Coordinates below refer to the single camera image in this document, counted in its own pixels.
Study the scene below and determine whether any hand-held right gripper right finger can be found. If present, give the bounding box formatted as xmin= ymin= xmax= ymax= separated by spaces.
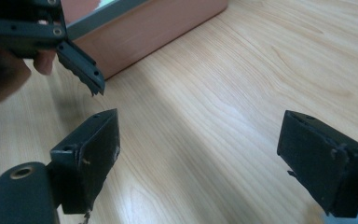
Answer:
xmin=276 ymin=109 xmax=358 ymax=218

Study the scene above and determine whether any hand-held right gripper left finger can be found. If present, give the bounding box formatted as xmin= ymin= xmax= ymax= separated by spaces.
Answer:
xmin=49 ymin=107 xmax=121 ymax=216

